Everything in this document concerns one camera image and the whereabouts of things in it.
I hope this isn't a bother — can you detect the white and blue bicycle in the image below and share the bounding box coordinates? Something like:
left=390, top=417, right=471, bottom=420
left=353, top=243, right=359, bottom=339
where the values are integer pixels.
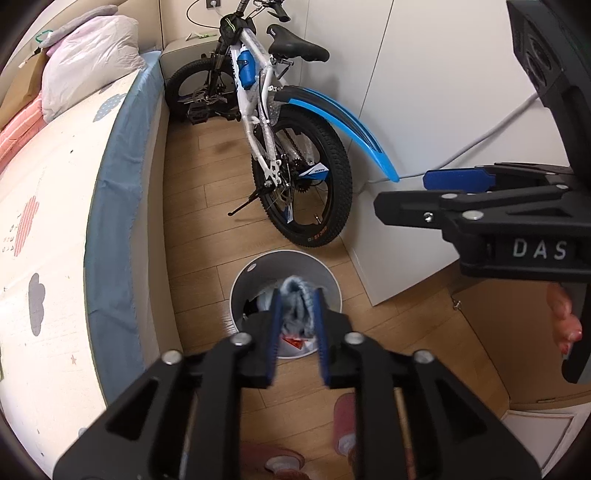
left=165, top=0, right=401, bottom=249

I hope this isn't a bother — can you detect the person's right hand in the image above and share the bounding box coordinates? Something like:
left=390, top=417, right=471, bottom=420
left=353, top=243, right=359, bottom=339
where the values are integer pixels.
left=547, top=283, right=583, bottom=356

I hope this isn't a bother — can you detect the grey plush pillow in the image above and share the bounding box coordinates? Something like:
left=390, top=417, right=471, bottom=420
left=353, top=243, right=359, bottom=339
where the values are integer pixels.
left=44, top=6, right=122, bottom=38

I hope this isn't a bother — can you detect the pink striped blanket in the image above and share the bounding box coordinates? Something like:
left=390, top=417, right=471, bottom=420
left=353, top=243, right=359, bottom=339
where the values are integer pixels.
left=0, top=99, right=48, bottom=172

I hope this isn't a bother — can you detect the blue-grey knitted cloth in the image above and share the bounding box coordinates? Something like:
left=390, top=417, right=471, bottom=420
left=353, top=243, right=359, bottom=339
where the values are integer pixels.
left=276, top=275, right=324, bottom=339

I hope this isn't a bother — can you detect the white wardrobe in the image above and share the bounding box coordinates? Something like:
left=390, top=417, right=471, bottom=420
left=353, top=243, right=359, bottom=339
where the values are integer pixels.
left=345, top=0, right=579, bottom=306

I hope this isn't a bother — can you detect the white pillow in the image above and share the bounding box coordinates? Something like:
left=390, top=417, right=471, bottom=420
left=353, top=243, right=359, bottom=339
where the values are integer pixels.
left=41, top=15, right=150, bottom=123

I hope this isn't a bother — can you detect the grey bedside cabinet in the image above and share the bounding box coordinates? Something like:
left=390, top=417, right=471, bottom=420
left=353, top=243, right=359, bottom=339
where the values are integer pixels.
left=160, top=39, right=223, bottom=123

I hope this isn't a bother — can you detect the brown paper bag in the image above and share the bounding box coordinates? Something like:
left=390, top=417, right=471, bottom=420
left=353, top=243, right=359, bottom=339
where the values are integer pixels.
left=0, top=45, right=49, bottom=133

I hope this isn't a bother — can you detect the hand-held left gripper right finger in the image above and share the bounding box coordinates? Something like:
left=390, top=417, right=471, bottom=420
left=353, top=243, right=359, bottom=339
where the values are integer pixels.
left=315, top=289, right=540, bottom=480

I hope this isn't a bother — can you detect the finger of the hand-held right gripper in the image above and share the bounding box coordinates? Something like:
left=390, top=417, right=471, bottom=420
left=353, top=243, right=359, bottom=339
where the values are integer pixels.
left=374, top=183, right=583, bottom=241
left=423, top=162, right=576, bottom=195

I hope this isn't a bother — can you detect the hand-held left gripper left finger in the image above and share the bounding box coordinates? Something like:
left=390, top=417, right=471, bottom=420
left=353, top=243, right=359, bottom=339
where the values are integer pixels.
left=53, top=289, right=284, bottom=480

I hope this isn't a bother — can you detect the pink slipper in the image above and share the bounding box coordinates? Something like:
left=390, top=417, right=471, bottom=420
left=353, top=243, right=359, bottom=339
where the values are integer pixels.
left=239, top=444, right=307, bottom=480
left=332, top=394, right=359, bottom=458

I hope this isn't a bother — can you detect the bed with blue sheet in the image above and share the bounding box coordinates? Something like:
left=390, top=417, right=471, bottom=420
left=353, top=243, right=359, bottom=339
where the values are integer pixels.
left=0, top=46, right=186, bottom=480

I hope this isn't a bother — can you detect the white round bin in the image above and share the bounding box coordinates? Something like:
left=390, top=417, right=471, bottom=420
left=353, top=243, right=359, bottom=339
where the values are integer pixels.
left=229, top=250, right=344, bottom=360

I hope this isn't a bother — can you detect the grey cable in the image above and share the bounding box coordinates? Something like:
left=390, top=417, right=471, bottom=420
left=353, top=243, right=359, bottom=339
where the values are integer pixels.
left=362, top=91, right=541, bottom=190

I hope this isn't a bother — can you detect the white printed bed mat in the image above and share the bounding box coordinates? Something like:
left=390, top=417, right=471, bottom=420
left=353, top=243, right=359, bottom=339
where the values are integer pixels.
left=0, top=69, right=140, bottom=464

